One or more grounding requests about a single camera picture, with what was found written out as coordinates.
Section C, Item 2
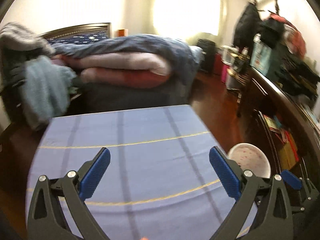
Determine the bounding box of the black suitcase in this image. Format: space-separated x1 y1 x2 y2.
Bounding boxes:
197 38 216 74

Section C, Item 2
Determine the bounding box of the pile of dark clothes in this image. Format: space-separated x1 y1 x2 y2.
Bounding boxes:
259 13 319 105

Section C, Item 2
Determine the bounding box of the dark wooden dresser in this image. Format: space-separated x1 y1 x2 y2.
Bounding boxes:
237 68 319 184

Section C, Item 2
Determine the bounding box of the dark wooden headboard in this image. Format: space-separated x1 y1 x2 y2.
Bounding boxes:
40 23 112 39

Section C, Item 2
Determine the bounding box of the pink storage box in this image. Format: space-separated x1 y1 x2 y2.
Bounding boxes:
221 63 230 83

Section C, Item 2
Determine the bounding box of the dark blue duvet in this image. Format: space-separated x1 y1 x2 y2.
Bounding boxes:
52 34 204 85

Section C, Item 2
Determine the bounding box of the teal shopping bag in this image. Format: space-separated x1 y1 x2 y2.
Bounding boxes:
250 41 272 76

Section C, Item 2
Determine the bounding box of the blue checked tablecloth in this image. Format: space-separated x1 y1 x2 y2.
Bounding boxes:
26 105 234 239

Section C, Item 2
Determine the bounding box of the folded pink red quilt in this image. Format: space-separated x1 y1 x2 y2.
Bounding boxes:
52 52 172 89

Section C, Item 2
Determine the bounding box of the black hanging coat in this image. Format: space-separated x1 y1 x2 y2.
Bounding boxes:
233 2 261 56

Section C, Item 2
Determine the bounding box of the light blue fleece blanket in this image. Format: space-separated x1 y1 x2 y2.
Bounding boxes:
19 55 76 130

